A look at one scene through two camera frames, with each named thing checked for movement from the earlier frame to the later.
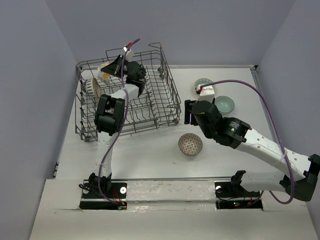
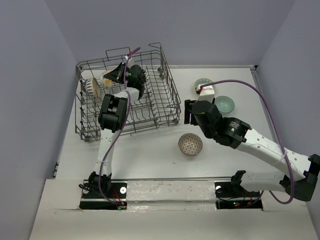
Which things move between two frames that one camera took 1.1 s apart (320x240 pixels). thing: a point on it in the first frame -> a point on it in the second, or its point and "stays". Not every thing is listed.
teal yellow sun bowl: (201, 81) stays
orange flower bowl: (105, 78) -> (106, 83)
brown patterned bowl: (190, 144) stays
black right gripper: (188, 104) stays
